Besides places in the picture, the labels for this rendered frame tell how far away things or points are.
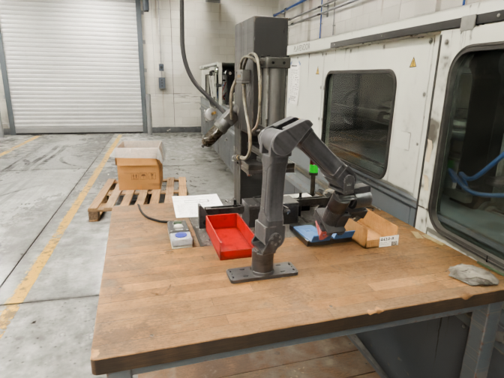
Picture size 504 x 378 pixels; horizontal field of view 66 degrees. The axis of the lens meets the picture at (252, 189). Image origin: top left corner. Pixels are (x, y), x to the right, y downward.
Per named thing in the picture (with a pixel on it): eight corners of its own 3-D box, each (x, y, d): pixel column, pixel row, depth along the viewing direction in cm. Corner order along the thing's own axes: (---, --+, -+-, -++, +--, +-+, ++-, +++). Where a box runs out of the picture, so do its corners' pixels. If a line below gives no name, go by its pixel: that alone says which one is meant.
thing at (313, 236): (313, 244, 128) (313, 235, 127) (293, 227, 142) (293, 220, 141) (331, 241, 130) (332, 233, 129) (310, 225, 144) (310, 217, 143)
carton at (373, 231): (364, 251, 130) (367, 229, 128) (329, 224, 153) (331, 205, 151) (397, 247, 134) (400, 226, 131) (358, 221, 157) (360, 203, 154)
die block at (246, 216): (248, 227, 146) (248, 208, 144) (241, 218, 155) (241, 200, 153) (298, 223, 152) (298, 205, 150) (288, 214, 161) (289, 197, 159)
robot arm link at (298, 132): (344, 172, 120) (282, 105, 106) (363, 178, 112) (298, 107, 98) (319, 202, 120) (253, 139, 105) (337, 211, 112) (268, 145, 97)
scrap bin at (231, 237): (220, 260, 120) (220, 242, 118) (205, 230, 143) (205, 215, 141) (257, 256, 123) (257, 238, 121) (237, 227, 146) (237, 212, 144)
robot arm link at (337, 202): (341, 201, 123) (349, 185, 118) (350, 214, 120) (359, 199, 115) (323, 204, 120) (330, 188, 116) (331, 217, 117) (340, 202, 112)
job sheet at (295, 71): (286, 103, 316) (289, 60, 307) (288, 103, 316) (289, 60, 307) (297, 106, 292) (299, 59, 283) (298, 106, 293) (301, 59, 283)
